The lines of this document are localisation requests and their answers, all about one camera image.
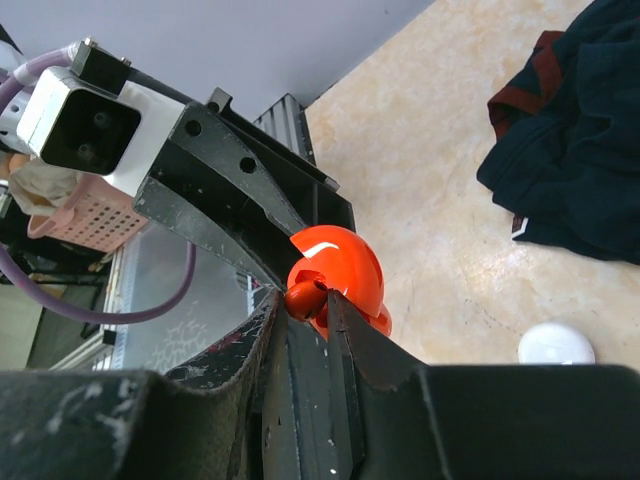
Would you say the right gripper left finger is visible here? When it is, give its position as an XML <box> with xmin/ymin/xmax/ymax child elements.
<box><xmin>1</xmin><ymin>292</ymin><xmax>282</xmax><ymax>479</ymax></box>

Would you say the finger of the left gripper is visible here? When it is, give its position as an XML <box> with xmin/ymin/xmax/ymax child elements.
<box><xmin>133</xmin><ymin>89</ymin><xmax>355</xmax><ymax>290</ymax></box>

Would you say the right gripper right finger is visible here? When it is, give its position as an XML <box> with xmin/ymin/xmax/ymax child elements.
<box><xmin>328</xmin><ymin>291</ymin><xmax>639</xmax><ymax>479</ymax></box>

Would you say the orange earbud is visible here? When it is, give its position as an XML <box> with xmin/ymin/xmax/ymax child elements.
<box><xmin>284</xmin><ymin>280</ymin><xmax>328</xmax><ymax>322</ymax></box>

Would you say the orange charging case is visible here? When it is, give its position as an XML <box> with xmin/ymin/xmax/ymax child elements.
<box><xmin>286</xmin><ymin>225</ymin><xmax>392</xmax><ymax>338</ymax></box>

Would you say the white charging case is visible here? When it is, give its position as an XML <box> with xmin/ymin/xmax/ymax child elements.
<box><xmin>517</xmin><ymin>322</ymin><xmax>596</xmax><ymax>365</ymax></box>

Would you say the pink plastic basket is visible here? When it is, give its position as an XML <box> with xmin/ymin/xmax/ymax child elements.
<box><xmin>27</xmin><ymin>174</ymin><xmax>148</xmax><ymax>253</ymax></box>

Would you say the dark navy cloth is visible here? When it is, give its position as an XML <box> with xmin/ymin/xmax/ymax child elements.
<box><xmin>477</xmin><ymin>1</ymin><xmax>639</xmax><ymax>264</ymax></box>

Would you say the white cable duct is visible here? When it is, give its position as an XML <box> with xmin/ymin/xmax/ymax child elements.
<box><xmin>104</xmin><ymin>240</ymin><xmax>142</xmax><ymax>370</ymax></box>

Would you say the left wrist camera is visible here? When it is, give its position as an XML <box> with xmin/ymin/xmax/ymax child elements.
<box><xmin>13</xmin><ymin>38</ymin><xmax>187</xmax><ymax>196</ymax></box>

